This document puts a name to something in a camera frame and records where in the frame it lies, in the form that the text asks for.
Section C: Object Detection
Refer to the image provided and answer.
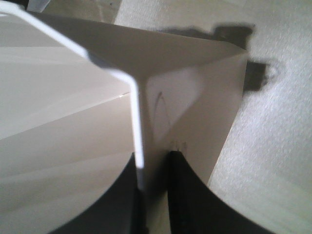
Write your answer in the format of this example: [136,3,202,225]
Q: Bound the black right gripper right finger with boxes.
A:
[168,151,270,234]

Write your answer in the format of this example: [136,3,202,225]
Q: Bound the white plastic trash bin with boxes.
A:
[0,0,247,192]

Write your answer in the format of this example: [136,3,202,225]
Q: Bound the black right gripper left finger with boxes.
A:
[51,154,149,234]

